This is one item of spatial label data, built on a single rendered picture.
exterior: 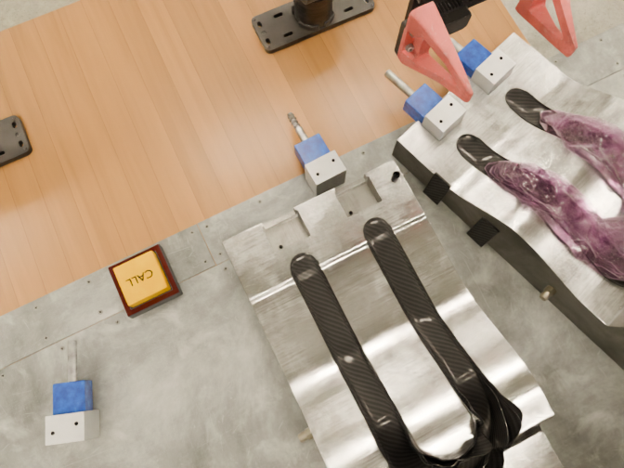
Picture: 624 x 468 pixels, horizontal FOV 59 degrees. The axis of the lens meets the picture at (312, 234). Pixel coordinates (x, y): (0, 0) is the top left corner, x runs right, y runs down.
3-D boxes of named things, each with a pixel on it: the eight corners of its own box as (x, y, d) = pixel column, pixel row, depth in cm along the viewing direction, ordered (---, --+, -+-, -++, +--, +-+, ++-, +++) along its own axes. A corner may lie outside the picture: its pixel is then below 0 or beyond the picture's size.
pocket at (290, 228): (262, 230, 78) (259, 223, 74) (296, 214, 78) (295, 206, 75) (276, 258, 77) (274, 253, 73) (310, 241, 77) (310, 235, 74)
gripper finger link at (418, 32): (539, 51, 42) (477, -45, 44) (456, 87, 41) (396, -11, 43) (508, 95, 48) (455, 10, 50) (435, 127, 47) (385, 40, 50)
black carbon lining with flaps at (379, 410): (282, 265, 75) (279, 248, 66) (387, 214, 77) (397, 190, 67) (409, 518, 67) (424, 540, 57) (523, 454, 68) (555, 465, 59)
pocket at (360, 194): (331, 197, 79) (331, 188, 75) (364, 181, 79) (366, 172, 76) (345, 225, 78) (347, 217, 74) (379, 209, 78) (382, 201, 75)
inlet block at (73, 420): (62, 344, 79) (45, 341, 74) (97, 340, 79) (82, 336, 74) (63, 441, 76) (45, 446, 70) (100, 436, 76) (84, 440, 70)
